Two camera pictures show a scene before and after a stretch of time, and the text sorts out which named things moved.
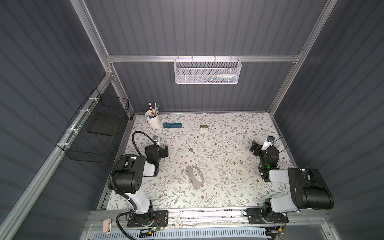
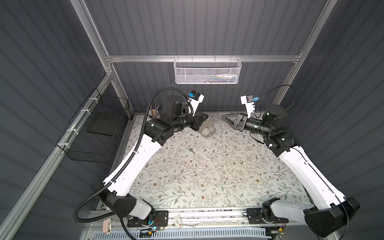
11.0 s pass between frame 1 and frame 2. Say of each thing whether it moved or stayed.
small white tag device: stayed
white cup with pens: stayed
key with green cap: stayed
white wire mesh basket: stayed
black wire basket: stayed
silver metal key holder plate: moved
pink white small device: stayed
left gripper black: moved
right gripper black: moved
